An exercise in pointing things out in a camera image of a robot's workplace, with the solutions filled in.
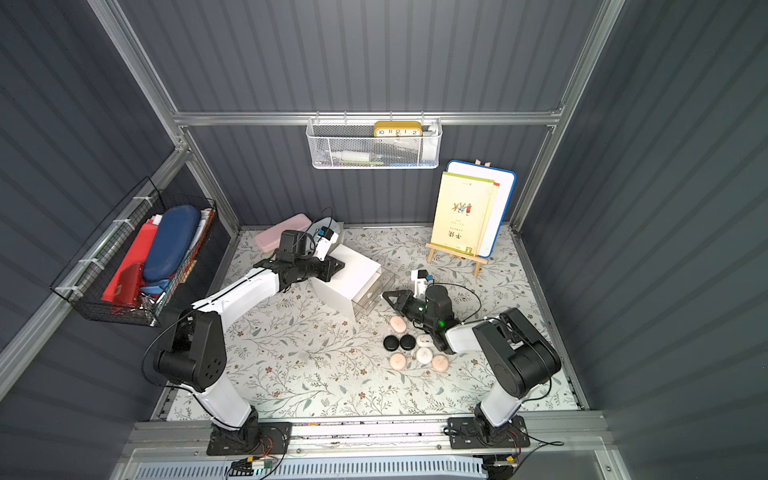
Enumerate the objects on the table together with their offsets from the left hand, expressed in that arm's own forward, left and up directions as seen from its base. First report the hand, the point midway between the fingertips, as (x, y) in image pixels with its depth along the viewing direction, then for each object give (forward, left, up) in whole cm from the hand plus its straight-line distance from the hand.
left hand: (345, 265), depth 90 cm
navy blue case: (-2, +41, +17) cm, 45 cm away
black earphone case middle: (-19, -19, -14) cm, 30 cm away
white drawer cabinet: (-2, -4, -1) cm, 5 cm away
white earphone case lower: (-23, -24, -14) cm, 35 cm away
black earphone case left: (-19, -14, -13) cm, 27 cm away
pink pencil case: (+14, +28, -4) cm, 32 cm away
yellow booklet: (+15, -37, +7) cm, 41 cm away
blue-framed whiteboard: (+19, -49, +18) cm, 55 cm away
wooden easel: (+8, -44, -8) cm, 46 cm away
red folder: (-18, +45, +16) cm, 51 cm away
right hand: (-9, -13, -2) cm, 16 cm away
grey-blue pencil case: (+22, +8, -3) cm, 23 cm away
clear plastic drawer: (-6, -7, -9) cm, 13 cm away
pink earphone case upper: (-13, -16, -13) cm, 24 cm away
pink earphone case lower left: (-24, -16, -13) cm, 32 cm away
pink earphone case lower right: (-25, -28, -14) cm, 40 cm away
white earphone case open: (-18, -24, -14) cm, 33 cm away
